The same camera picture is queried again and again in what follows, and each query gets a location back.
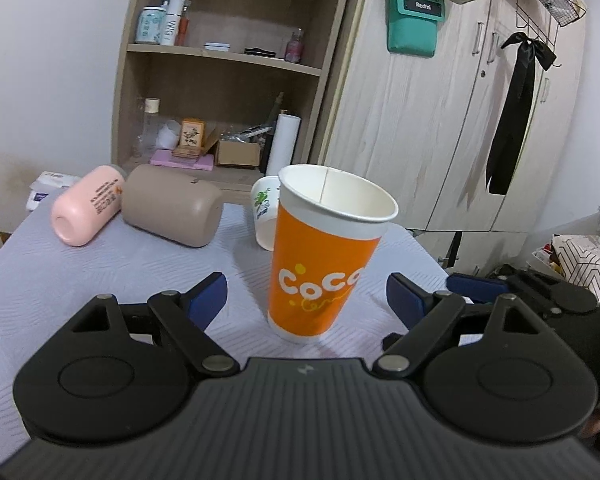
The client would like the orange paper cup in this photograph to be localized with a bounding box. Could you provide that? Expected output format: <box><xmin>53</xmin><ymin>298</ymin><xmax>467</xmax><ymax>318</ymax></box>
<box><xmin>268</xmin><ymin>165</ymin><xmax>399</xmax><ymax>344</ymax></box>

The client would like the white floral paper cup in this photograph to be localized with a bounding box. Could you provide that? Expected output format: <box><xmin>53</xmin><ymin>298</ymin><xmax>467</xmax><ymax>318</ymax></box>
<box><xmin>250</xmin><ymin>176</ymin><xmax>280</xmax><ymax>252</ymax></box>

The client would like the geometric patterned box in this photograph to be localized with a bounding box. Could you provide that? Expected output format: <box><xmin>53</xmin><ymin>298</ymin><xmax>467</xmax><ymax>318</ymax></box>
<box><xmin>552</xmin><ymin>235</ymin><xmax>600</xmax><ymax>303</ymax></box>

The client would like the white patterned tablecloth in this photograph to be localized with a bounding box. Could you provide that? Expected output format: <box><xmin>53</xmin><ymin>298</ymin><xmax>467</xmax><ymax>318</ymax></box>
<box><xmin>0</xmin><ymin>200</ymin><xmax>446</xmax><ymax>463</ymax></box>

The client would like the pink flat box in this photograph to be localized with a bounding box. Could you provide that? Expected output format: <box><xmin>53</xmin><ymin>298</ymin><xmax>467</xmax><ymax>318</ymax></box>
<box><xmin>149</xmin><ymin>150</ymin><xmax>214</xmax><ymax>171</ymax></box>

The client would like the small cardboard box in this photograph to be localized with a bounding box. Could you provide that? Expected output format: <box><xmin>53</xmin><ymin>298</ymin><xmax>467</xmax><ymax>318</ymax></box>
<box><xmin>214</xmin><ymin>140</ymin><xmax>260</xmax><ymax>168</ymax></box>

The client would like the black ribbon bow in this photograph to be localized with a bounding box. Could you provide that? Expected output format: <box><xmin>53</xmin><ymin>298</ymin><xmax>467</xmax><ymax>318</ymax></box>
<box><xmin>486</xmin><ymin>32</ymin><xmax>556</xmax><ymax>195</ymax></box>

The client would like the yellow floral box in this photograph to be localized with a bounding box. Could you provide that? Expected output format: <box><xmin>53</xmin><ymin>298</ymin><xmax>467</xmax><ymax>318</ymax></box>
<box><xmin>172</xmin><ymin>118</ymin><xmax>204</xmax><ymax>158</ymax></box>

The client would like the clear bottle beige cap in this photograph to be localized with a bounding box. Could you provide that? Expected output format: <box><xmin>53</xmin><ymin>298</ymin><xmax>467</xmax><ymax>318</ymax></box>
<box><xmin>140</xmin><ymin>98</ymin><xmax>160</xmax><ymax>155</ymax></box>

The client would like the white paper towel roll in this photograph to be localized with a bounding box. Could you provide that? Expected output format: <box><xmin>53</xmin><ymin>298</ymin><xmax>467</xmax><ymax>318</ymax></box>
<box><xmin>265</xmin><ymin>114</ymin><xmax>301</xmax><ymax>176</ymax></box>

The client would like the white tissue packet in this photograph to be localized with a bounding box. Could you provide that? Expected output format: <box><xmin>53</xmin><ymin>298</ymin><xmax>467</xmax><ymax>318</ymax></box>
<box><xmin>26</xmin><ymin>171</ymin><xmax>80</xmax><ymax>211</ymax></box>

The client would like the light wood wardrobe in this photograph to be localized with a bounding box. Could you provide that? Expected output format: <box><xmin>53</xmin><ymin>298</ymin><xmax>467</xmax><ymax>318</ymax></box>
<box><xmin>310</xmin><ymin>0</ymin><xmax>585</xmax><ymax>274</ymax></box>

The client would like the wooden shelf unit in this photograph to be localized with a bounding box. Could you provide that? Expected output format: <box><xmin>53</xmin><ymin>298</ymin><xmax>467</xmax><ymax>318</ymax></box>
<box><xmin>110</xmin><ymin>0</ymin><xmax>359</xmax><ymax>206</ymax></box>

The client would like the red small bottle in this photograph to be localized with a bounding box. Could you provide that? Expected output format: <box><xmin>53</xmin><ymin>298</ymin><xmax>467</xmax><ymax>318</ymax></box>
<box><xmin>175</xmin><ymin>0</ymin><xmax>192</xmax><ymax>46</ymax></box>

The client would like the teal fabric pouch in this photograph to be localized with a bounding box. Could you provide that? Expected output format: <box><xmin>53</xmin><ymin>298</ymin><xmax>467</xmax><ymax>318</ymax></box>
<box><xmin>387</xmin><ymin>0</ymin><xmax>445</xmax><ymax>58</ymax></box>

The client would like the pink small bottle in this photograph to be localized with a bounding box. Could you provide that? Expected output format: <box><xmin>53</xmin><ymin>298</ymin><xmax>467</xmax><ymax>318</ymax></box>
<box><xmin>284</xmin><ymin>28</ymin><xmax>303</xmax><ymax>63</ymax></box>

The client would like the white green canister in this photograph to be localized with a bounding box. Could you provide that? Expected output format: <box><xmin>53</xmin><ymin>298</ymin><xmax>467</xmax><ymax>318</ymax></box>
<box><xmin>134</xmin><ymin>6</ymin><xmax>166</xmax><ymax>44</ymax></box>

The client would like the white tube bottle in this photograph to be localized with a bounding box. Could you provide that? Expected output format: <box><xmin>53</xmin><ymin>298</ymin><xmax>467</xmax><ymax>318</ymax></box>
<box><xmin>160</xmin><ymin>0</ymin><xmax>185</xmax><ymax>46</ymax></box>

